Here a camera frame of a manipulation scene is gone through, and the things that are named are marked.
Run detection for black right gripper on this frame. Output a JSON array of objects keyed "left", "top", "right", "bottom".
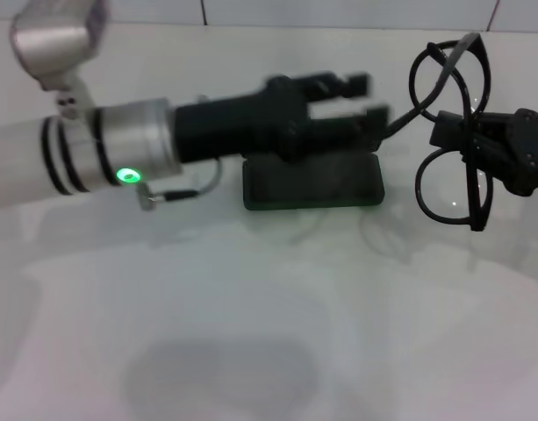
[{"left": 428, "top": 107, "right": 538, "bottom": 196}]

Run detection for black glasses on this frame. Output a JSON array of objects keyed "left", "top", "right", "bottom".
[{"left": 384, "top": 32, "right": 498, "bottom": 233}]

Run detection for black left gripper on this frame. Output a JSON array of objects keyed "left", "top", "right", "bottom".
[{"left": 174, "top": 71, "right": 391, "bottom": 166}]

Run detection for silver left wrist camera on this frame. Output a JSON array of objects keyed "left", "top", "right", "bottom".
[{"left": 9, "top": 0, "right": 110, "bottom": 119}]

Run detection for black cable with silver plug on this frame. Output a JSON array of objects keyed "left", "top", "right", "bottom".
[{"left": 136, "top": 160, "right": 224, "bottom": 212}]

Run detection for green glasses case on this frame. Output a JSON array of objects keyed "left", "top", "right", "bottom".
[{"left": 242, "top": 144, "right": 387, "bottom": 211}]

